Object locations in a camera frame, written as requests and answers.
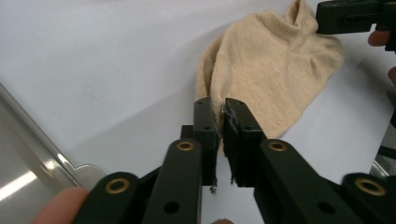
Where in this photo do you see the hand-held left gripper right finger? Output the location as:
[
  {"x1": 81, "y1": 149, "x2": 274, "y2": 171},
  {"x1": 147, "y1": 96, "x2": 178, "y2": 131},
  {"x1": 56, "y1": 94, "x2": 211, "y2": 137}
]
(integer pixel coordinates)
[{"x1": 222, "y1": 97, "x2": 268, "y2": 189}]

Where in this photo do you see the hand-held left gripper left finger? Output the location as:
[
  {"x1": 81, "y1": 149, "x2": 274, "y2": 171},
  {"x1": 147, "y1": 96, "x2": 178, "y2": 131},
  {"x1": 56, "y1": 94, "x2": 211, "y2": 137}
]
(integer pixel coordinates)
[{"x1": 180, "y1": 96, "x2": 220, "y2": 188}]

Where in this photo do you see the tan knit sock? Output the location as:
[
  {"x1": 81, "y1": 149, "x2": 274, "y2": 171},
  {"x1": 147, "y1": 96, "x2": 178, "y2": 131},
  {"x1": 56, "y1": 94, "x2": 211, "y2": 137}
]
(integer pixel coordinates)
[{"x1": 194, "y1": 0, "x2": 346, "y2": 157}]

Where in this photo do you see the translucent grey box lid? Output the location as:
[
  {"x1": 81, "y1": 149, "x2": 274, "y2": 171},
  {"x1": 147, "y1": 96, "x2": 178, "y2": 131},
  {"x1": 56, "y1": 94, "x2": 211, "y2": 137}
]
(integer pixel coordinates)
[{"x1": 0, "y1": 82, "x2": 106, "y2": 224}]

